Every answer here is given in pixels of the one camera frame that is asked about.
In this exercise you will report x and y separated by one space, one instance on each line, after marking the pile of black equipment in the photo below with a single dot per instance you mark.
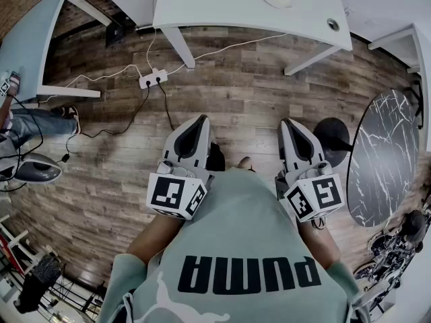
387 251

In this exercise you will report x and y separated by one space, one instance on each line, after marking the white desk with grommet hole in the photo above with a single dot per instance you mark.
219 2

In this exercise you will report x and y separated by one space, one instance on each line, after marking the person's right leg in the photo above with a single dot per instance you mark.
245 163

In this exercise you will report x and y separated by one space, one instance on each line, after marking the black wall box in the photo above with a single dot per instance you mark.
114 35

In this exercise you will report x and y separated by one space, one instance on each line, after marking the white power strip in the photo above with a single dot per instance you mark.
153 79

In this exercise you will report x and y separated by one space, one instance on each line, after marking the black office chair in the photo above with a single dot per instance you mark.
417 96

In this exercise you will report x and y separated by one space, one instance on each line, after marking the black power adapter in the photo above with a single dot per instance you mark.
65 158

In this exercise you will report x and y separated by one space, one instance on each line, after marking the round black marble table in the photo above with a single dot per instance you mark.
384 160

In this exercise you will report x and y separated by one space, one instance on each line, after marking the person's green t-shirt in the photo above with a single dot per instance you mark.
235 234

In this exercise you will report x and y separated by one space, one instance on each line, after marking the round metal desk grommet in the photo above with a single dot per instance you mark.
333 24

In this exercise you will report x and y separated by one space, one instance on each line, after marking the person's left leg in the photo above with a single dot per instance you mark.
215 156

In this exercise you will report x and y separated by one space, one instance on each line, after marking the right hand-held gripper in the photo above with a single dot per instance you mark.
325 194

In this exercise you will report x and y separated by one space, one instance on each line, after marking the person's right forearm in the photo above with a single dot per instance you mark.
320 244

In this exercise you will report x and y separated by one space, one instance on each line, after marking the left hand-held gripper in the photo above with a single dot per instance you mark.
168 194

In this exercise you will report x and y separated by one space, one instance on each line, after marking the light blue desk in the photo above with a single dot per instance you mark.
30 39

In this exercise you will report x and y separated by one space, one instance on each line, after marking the person's leg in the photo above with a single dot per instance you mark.
215 156
245 163

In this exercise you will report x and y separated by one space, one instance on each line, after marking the white metal rack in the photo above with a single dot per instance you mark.
18 235

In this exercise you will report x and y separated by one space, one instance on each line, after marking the person's left forearm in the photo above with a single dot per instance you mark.
151 241

